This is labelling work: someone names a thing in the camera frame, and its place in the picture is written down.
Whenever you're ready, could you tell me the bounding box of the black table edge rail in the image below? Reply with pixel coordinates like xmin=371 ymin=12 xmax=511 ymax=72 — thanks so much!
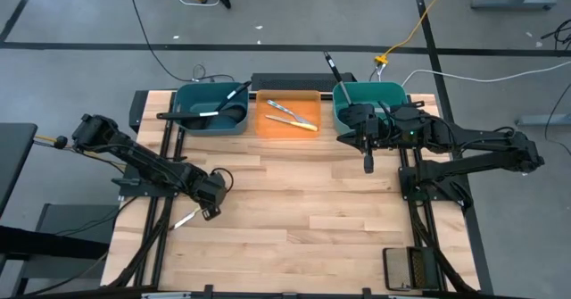
xmin=17 ymin=283 xmax=527 ymax=299

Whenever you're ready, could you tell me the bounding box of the black flat bar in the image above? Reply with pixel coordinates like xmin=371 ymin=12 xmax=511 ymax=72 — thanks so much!
xmin=0 ymin=225 xmax=112 ymax=261

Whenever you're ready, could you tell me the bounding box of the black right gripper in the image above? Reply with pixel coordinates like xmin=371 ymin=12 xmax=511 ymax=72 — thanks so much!
xmin=336 ymin=106 xmax=399 ymax=175

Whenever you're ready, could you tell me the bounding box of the grey floor bar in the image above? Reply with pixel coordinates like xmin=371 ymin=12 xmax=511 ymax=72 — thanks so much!
xmin=517 ymin=113 xmax=571 ymax=127

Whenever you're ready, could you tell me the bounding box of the yellow handled table knife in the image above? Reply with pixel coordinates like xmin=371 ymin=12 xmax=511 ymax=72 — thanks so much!
xmin=265 ymin=114 xmax=319 ymax=133
xmin=168 ymin=206 xmax=203 ymax=232

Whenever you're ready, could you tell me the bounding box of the black slotted spatula steel handle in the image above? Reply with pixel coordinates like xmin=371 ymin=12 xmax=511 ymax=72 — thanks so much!
xmin=323 ymin=51 xmax=356 ymax=108

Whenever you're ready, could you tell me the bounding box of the black cable bundle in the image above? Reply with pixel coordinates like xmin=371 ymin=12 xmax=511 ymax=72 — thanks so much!
xmin=540 ymin=18 xmax=571 ymax=51

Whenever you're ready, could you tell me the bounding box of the black floor cable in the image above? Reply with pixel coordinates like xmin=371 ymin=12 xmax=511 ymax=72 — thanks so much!
xmin=128 ymin=0 xmax=236 ymax=83

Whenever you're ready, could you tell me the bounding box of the white floor cable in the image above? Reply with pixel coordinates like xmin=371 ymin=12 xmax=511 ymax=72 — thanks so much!
xmin=401 ymin=60 xmax=571 ymax=88

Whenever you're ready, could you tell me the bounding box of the yellow extension cable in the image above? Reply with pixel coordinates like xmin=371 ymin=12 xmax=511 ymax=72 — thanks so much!
xmin=373 ymin=0 xmax=454 ymax=66

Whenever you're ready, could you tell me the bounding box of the black perforated metal panel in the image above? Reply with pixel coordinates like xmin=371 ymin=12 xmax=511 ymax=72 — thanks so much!
xmin=250 ymin=71 xmax=357 ymax=93

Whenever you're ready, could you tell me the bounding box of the teal plastic bin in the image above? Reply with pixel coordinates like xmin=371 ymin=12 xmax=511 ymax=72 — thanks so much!
xmin=333 ymin=80 xmax=408 ymax=135
xmin=171 ymin=81 xmax=250 ymax=136

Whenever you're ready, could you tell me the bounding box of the black aluminium table frame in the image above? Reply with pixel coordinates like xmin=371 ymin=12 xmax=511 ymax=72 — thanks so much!
xmin=106 ymin=88 xmax=186 ymax=290
xmin=398 ymin=137 xmax=482 ymax=294

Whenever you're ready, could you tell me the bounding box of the black plastic ladle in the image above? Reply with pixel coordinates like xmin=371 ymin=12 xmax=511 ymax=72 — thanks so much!
xmin=209 ymin=80 xmax=253 ymax=115
xmin=155 ymin=104 xmax=246 ymax=130

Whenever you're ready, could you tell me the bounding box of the orange translucent plastic bin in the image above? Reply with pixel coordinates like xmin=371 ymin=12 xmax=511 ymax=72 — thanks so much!
xmin=254 ymin=89 xmax=323 ymax=139

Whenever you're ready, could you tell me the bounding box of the yellow cord with black knob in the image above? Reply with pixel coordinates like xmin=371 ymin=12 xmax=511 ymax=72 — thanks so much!
xmin=33 ymin=133 xmax=126 ymax=169

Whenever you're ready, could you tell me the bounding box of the metal box grater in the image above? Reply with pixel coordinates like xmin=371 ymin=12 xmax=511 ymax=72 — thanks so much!
xmin=382 ymin=246 xmax=441 ymax=292

